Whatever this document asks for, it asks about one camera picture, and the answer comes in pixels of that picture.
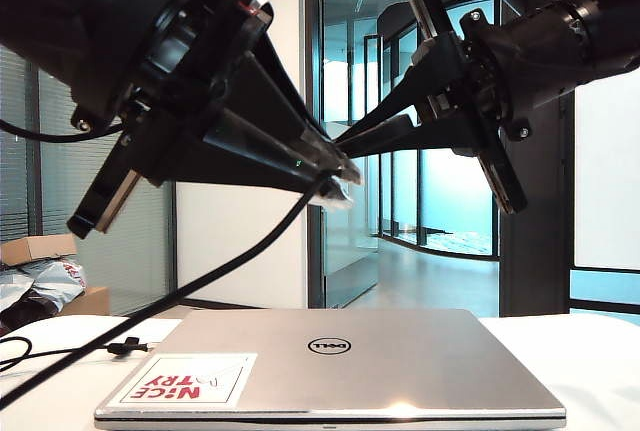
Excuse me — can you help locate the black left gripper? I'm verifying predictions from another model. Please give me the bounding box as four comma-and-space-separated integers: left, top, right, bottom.
67, 0, 362, 241

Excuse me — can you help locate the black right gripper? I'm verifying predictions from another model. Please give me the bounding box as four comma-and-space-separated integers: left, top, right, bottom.
332, 0, 531, 216

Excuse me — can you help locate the black charging cable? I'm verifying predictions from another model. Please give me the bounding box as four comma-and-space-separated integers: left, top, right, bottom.
0, 175, 334, 410

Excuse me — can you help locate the whiteboard on black rolling stand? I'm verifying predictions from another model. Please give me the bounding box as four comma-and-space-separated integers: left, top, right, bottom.
569, 68, 640, 272

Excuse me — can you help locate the large brown cardboard box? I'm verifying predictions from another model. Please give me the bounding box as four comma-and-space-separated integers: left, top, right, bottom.
59, 285, 111, 317

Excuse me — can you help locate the small open cardboard box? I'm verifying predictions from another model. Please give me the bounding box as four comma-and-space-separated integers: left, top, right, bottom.
0, 233, 79, 266

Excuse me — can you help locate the grey mailer bag red print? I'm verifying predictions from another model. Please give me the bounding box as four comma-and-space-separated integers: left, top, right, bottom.
29, 259, 89, 313

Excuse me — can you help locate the white Nice Try sticker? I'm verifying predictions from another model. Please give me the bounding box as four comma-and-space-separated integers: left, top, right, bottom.
104, 353, 259, 408

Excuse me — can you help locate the silver Dell laptop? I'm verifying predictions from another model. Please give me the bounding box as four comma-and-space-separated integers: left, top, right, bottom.
93, 307, 569, 431

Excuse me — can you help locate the plain grey plastic bag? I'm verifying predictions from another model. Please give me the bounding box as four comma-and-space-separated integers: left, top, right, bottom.
0, 270, 39, 310

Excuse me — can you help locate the dark plastic bag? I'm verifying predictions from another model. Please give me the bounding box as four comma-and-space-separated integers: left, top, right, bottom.
0, 295, 64, 335

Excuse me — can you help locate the glass door black frame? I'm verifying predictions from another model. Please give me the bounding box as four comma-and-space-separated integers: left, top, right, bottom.
319, 33, 385, 310

